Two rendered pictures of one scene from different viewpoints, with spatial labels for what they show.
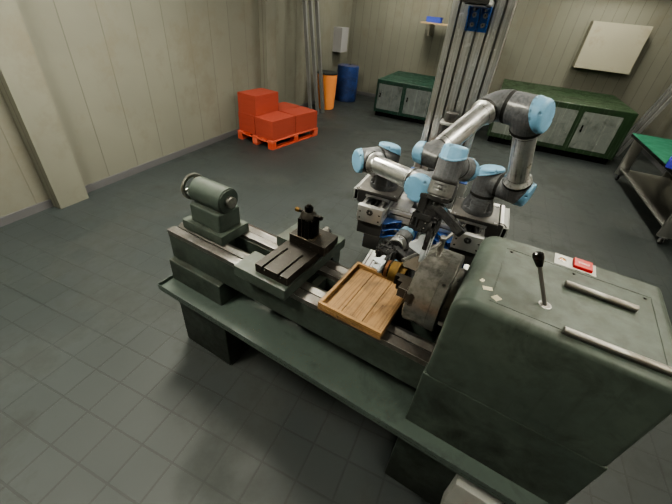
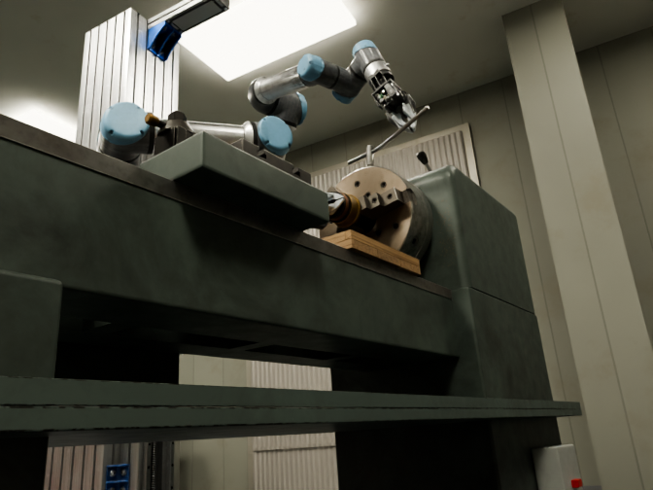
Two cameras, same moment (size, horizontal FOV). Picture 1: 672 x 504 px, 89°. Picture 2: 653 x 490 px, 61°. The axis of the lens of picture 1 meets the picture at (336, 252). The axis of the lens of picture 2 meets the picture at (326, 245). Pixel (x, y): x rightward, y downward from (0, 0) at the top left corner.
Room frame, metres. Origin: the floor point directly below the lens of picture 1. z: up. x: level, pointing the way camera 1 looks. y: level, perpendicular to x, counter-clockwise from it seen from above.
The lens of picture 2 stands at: (0.97, 1.12, 0.50)
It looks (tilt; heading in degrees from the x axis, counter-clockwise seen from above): 19 degrees up; 278
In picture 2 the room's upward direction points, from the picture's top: 4 degrees counter-clockwise
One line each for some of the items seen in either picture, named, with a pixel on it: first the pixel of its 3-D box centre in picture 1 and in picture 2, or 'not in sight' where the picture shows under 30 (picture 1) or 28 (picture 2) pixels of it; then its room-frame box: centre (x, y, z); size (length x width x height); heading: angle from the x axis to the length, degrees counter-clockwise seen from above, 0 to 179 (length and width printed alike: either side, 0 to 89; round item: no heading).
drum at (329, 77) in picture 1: (326, 90); not in sight; (8.30, 0.59, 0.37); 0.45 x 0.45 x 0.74
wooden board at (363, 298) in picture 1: (367, 296); (325, 271); (1.15, -0.16, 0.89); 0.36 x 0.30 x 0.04; 152
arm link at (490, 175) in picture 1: (489, 179); not in sight; (1.57, -0.69, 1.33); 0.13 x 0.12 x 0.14; 46
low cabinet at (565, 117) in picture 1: (550, 117); not in sight; (7.53, -4.06, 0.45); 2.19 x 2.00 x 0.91; 70
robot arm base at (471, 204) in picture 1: (479, 200); not in sight; (1.57, -0.68, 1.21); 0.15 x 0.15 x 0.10
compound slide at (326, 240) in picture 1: (312, 240); not in sight; (1.39, 0.12, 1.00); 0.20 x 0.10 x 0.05; 62
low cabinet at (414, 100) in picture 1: (426, 98); not in sight; (8.56, -1.68, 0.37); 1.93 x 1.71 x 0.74; 70
